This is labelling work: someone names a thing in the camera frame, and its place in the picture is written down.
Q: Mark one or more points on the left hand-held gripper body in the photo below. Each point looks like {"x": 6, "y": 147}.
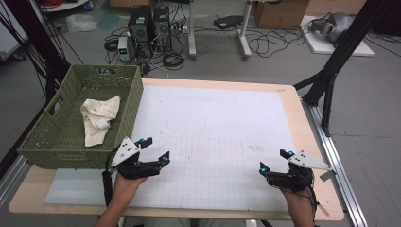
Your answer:
{"x": 126, "y": 153}

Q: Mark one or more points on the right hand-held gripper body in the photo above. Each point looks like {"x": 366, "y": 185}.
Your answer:
{"x": 296, "y": 179}

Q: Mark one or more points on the cream egg print cloth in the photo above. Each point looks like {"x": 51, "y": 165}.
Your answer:
{"x": 97, "y": 119}

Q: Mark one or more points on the green woven basket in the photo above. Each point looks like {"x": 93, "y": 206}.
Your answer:
{"x": 63, "y": 135}

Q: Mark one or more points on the person's right hand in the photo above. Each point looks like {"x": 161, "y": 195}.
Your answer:
{"x": 296, "y": 197}

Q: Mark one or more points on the person's left hand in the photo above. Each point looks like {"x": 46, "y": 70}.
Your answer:
{"x": 126, "y": 187}

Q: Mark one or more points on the grey tape piece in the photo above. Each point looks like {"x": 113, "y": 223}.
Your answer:
{"x": 326, "y": 176}

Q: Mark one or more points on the thin wooden stick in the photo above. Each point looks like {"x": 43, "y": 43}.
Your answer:
{"x": 324, "y": 210}

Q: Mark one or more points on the white grid mat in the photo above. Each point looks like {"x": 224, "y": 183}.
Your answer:
{"x": 214, "y": 126}

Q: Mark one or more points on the small white power supply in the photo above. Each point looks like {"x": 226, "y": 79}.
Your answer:
{"x": 123, "y": 48}

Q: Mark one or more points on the white floor board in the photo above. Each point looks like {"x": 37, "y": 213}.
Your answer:
{"x": 321, "y": 47}

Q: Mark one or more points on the large black computer tower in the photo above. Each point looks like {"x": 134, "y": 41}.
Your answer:
{"x": 140, "y": 28}

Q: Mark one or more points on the slim black computer tower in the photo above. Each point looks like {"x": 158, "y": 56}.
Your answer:
{"x": 162, "y": 28}

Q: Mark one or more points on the white desk leg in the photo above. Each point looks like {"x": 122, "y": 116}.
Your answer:
{"x": 191, "y": 34}
{"x": 244, "y": 38}

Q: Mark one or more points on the teal floor sheet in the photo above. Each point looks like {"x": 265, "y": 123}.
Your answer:
{"x": 108, "y": 19}

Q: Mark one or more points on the grey headset device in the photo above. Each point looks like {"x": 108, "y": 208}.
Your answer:
{"x": 334, "y": 26}

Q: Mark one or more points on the clear plastic bag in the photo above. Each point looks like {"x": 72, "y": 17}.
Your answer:
{"x": 80, "y": 22}

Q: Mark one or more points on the brown cardboard box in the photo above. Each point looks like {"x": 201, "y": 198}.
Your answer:
{"x": 280, "y": 14}

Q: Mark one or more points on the black flat device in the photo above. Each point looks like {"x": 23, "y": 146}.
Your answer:
{"x": 227, "y": 21}

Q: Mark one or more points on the round white table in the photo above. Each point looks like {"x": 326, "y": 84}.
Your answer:
{"x": 63, "y": 4}

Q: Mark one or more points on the grey cabinet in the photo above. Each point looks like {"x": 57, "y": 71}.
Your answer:
{"x": 9, "y": 38}

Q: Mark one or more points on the aluminium rail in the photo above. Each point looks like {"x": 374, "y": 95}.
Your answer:
{"x": 12, "y": 179}
{"x": 334, "y": 151}

